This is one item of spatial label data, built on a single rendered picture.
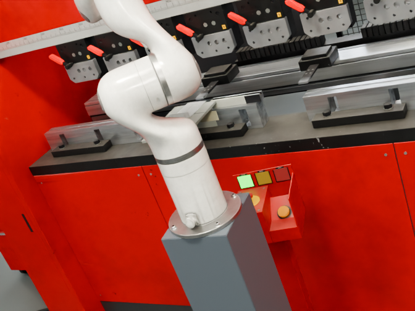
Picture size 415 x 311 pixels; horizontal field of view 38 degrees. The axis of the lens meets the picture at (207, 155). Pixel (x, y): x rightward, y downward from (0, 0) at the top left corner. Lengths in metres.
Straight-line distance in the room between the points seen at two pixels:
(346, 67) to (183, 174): 1.04
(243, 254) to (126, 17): 0.62
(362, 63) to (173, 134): 1.06
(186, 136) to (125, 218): 1.27
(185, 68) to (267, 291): 0.63
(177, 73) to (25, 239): 1.74
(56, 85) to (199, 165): 1.64
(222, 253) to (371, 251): 0.87
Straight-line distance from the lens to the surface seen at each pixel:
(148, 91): 1.31
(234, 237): 1.44
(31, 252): 2.95
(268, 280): 1.61
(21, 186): 2.73
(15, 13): 2.53
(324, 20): 1.92
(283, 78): 2.35
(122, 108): 1.31
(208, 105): 2.19
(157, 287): 2.78
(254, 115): 2.16
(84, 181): 2.59
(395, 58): 2.22
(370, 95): 2.01
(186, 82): 1.32
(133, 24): 1.33
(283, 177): 1.97
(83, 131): 2.61
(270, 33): 1.99
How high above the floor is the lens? 1.73
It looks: 24 degrees down
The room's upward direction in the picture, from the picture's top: 21 degrees counter-clockwise
